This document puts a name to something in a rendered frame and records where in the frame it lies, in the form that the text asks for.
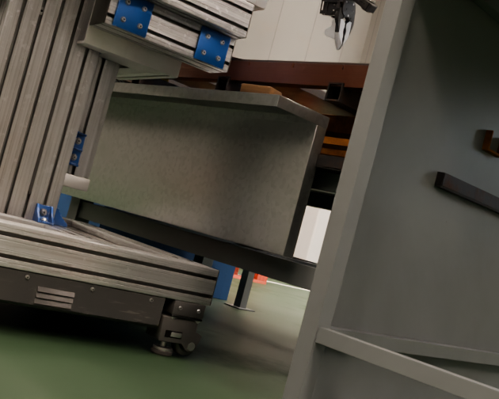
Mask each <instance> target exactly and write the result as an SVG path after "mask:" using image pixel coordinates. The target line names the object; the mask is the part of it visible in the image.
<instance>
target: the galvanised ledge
mask: <svg viewBox="0 0 499 399"><path fill-rule="evenodd" d="M110 102H115V103H122V104H130V105H143V106H151V107H158V108H171V109H179V110H186V111H194V112H207V113H215V114H222V115H229V116H243V117H250V118H258V119H265V120H279V121H286V122H294V123H301V124H315V125H318V126H320V127H324V128H325V129H327V127H328V124H329V117H327V116H324V115H323V114H320V113H318V112H316V111H314V110H312V109H310V108H307V107H305V106H303V105H301V104H299V103H296V102H294V101H292V100H290V99H288V98H286V97H283V96H281V95H278V94H267V93H248V92H238V91H227V90H217V89H197V88H186V87H176V86H165V85H145V84H135V83H124V82H115V85H114V88H113V91H112V96H111V99H110Z"/></svg>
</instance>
